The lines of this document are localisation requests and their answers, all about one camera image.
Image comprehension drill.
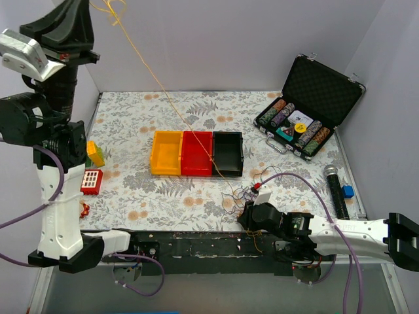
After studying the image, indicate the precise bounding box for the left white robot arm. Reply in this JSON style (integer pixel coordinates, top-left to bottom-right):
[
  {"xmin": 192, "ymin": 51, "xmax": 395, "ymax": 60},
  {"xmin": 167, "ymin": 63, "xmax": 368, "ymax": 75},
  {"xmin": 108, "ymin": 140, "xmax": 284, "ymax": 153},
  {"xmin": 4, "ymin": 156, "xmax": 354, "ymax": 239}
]
[{"xmin": 1, "ymin": 1, "xmax": 139, "ymax": 273}]

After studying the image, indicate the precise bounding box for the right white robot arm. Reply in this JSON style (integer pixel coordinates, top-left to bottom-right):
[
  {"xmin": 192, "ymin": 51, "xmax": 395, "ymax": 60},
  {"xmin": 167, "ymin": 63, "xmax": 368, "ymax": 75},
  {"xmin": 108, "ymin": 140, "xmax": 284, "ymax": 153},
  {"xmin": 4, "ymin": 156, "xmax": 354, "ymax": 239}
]
[{"xmin": 238, "ymin": 202, "xmax": 418, "ymax": 271}]

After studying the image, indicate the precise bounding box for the yellow toy brick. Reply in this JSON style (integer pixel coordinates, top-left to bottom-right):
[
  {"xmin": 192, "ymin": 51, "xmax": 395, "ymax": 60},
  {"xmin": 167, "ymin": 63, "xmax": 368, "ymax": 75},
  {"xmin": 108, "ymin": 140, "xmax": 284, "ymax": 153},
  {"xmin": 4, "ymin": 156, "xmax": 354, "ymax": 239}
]
[{"xmin": 86, "ymin": 141, "xmax": 99, "ymax": 166}]

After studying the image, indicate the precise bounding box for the green toy brick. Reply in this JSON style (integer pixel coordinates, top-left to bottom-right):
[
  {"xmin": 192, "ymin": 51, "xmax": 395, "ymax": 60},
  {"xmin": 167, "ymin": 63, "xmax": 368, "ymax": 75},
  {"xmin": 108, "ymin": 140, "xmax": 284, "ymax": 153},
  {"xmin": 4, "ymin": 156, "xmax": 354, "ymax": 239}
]
[{"xmin": 94, "ymin": 147, "xmax": 105, "ymax": 167}]

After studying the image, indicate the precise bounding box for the black plastic bin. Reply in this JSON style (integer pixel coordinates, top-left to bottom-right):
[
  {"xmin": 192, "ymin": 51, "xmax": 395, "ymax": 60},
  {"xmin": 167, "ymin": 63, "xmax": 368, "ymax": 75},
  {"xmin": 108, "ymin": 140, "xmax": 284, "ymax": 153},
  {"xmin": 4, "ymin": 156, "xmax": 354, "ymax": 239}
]
[{"xmin": 212, "ymin": 131, "xmax": 244, "ymax": 177}]

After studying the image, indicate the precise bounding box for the black microphone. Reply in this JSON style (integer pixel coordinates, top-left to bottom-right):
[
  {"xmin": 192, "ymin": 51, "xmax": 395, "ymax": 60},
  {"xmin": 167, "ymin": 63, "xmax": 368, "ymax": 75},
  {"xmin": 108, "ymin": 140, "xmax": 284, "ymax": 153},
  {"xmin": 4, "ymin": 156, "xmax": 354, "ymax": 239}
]
[{"xmin": 323, "ymin": 165, "xmax": 350, "ymax": 220}]

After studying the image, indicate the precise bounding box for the blue toy block right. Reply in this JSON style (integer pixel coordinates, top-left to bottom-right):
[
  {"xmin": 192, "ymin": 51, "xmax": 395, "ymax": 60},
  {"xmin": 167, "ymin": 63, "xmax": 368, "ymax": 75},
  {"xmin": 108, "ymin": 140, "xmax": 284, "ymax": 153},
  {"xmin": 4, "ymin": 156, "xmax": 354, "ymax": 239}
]
[{"xmin": 341, "ymin": 185, "xmax": 355, "ymax": 199}]

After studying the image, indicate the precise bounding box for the red plastic bin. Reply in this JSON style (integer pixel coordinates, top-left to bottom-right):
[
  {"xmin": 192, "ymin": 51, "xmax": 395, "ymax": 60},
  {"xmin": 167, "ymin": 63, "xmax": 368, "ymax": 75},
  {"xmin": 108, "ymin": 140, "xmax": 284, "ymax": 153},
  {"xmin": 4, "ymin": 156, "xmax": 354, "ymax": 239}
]
[{"xmin": 181, "ymin": 131, "xmax": 213, "ymax": 177}]

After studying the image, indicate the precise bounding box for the yellow dealer chip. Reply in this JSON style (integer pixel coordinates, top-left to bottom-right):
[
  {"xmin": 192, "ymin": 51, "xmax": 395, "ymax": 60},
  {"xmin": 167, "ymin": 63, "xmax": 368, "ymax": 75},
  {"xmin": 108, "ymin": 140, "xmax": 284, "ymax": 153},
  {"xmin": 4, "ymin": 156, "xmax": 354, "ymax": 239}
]
[{"xmin": 294, "ymin": 123, "xmax": 307, "ymax": 133}]

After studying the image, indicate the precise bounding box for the red white toy block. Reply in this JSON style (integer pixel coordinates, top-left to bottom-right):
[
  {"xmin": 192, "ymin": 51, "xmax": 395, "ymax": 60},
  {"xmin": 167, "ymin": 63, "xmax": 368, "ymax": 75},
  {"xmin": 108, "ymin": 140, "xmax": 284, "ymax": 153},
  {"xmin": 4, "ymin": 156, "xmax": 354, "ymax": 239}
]
[{"xmin": 81, "ymin": 169, "xmax": 103, "ymax": 195}]

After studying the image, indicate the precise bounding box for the yellow plastic bin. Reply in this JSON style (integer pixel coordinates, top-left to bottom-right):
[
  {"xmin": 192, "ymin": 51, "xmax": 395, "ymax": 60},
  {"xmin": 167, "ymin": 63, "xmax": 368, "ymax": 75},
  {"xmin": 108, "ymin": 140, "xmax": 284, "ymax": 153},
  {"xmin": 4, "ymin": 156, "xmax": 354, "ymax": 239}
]
[{"xmin": 150, "ymin": 131, "xmax": 183, "ymax": 176}]

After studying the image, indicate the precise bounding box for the floral table mat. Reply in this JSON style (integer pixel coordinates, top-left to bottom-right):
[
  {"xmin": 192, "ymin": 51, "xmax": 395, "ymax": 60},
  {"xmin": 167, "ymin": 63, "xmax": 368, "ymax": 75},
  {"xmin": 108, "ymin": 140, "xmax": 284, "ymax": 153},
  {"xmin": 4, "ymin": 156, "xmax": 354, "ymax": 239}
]
[{"xmin": 80, "ymin": 92, "xmax": 354, "ymax": 231}]

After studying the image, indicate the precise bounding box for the small white red toy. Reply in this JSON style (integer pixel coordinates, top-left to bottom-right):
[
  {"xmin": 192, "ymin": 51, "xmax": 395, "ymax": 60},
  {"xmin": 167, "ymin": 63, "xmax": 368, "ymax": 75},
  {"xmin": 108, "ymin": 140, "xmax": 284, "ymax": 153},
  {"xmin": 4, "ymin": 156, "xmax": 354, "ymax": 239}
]
[{"xmin": 79, "ymin": 203, "xmax": 90, "ymax": 218}]

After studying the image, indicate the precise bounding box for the black poker chip case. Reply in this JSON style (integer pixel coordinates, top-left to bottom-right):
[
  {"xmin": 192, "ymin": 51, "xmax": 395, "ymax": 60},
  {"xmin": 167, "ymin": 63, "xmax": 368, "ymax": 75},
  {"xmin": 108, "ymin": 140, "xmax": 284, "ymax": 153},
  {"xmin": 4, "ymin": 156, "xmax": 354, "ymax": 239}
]
[{"xmin": 253, "ymin": 54, "xmax": 365, "ymax": 162}]

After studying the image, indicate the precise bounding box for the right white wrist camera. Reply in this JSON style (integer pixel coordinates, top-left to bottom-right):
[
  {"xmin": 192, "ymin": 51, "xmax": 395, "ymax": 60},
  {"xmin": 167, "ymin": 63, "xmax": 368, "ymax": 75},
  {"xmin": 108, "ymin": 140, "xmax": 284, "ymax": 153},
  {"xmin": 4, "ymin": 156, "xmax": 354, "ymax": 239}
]
[{"xmin": 253, "ymin": 184, "xmax": 272, "ymax": 205}]

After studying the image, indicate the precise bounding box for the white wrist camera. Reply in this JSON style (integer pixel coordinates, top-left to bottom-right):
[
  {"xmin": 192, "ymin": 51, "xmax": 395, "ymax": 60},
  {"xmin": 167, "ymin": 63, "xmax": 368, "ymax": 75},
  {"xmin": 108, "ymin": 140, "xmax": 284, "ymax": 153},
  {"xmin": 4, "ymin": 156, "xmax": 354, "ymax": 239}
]
[
  {"xmin": 253, "ymin": 184, "xmax": 272, "ymax": 205},
  {"xmin": 1, "ymin": 29, "xmax": 65, "ymax": 82}
]

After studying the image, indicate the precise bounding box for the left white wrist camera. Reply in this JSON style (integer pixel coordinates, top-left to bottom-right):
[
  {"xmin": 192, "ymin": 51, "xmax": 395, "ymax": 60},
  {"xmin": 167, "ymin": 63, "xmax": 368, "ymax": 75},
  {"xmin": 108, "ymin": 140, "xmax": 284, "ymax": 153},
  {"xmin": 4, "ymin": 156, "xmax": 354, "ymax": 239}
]
[{"xmin": 1, "ymin": 29, "xmax": 65, "ymax": 82}]

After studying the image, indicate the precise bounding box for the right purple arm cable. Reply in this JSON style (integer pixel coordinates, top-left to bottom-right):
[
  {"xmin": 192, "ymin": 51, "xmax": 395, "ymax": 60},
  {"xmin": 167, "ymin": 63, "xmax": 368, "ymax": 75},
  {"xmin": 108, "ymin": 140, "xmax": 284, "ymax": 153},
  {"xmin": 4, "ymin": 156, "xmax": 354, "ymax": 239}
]
[{"xmin": 258, "ymin": 171, "xmax": 364, "ymax": 314}]

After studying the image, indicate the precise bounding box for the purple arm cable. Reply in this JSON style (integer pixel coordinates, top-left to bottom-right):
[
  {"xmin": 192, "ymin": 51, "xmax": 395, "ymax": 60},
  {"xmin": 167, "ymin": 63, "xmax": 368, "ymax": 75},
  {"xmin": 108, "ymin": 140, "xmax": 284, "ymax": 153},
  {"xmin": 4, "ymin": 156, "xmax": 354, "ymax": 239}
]
[
  {"xmin": 0, "ymin": 143, "xmax": 166, "ymax": 297},
  {"xmin": 258, "ymin": 171, "xmax": 364, "ymax": 314}
]

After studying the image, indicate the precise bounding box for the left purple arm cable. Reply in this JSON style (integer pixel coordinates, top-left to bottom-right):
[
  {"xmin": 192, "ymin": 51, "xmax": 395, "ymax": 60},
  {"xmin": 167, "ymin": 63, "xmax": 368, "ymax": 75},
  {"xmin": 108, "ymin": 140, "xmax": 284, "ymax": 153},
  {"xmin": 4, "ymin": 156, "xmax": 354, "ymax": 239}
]
[{"xmin": 0, "ymin": 143, "xmax": 166, "ymax": 297}]

